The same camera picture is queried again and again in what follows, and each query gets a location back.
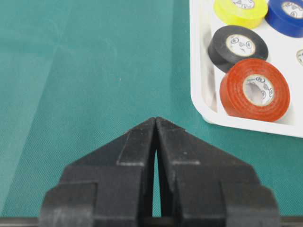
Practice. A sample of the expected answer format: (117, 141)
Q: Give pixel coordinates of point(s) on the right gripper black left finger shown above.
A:
(110, 187)

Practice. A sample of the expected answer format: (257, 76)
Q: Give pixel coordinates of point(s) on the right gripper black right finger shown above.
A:
(203, 186)

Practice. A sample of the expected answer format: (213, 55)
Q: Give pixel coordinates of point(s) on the red tape roll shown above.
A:
(274, 89)

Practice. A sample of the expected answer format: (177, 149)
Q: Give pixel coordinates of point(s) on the black tape roll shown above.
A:
(231, 44)

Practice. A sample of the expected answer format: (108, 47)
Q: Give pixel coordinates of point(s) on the white tape roll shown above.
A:
(299, 56)

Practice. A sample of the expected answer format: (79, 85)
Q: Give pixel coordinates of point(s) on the yellow tape roll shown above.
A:
(246, 13)

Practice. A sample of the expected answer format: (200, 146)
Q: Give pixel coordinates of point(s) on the blue tape roll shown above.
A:
(286, 17)

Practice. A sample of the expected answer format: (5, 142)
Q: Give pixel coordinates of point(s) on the white rectangular plastic case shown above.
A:
(205, 78)

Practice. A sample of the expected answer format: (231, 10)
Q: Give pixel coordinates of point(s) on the green table cloth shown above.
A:
(76, 74)

